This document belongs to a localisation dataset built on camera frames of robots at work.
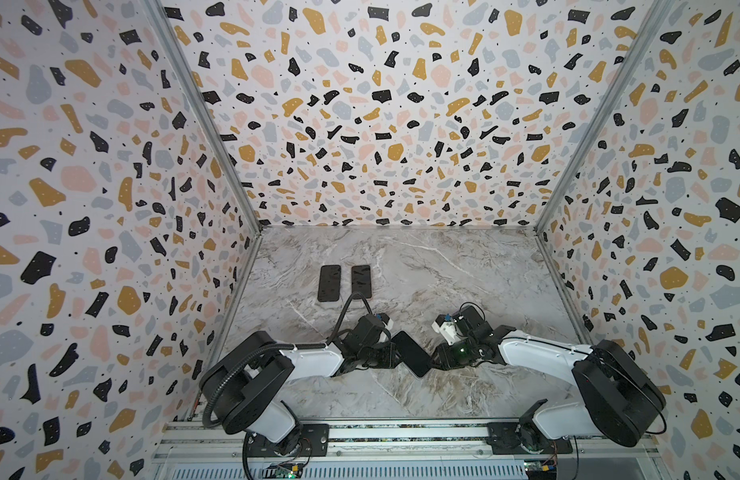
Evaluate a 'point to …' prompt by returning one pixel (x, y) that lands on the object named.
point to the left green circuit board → (287, 473)
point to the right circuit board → (538, 470)
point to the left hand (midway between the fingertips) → (404, 356)
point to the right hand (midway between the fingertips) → (427, 359)
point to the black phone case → (329, 283)
